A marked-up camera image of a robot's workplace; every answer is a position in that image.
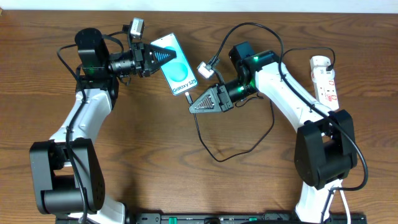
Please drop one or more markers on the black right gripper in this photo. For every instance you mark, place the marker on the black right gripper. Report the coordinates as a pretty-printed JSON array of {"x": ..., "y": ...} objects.
[{"x": 219, "y": 98}]

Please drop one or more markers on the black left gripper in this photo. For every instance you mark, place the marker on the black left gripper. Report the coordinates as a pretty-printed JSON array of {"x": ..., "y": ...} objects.
[{"x": 142, "y": 58}]

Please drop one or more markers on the blue screen smartphone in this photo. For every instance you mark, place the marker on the blue screen smartphone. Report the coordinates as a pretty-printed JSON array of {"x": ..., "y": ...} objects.
[{"x": 177, "y": 72}]

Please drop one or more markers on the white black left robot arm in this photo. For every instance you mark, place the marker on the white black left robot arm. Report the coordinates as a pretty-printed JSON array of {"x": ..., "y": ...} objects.
[{"x": 67, "y": 178}]

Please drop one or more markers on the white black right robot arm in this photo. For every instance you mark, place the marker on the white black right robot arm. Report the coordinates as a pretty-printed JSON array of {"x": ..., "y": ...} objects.
[{"x": 324, "y": 145}]

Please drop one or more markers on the white power strip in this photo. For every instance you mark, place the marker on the white power strip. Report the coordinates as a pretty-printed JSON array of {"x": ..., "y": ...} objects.
[{"x": 323, "y": 81}]

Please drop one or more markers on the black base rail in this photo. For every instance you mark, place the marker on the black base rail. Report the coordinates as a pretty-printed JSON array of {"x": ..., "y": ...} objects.
[{"x": 269, "y": 217}]

